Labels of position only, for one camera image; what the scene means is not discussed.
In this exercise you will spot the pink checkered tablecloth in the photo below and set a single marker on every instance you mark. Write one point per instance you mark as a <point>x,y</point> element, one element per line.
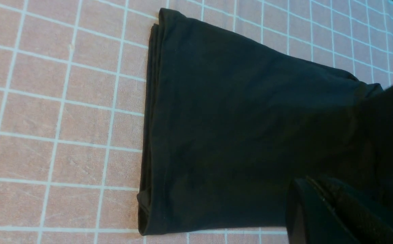
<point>72,80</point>

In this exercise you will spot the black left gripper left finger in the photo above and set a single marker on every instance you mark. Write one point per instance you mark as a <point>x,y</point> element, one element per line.
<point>328,211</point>

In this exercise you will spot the dark gray long-sleeve shirt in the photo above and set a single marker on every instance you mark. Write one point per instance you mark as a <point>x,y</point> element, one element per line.
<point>230,122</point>

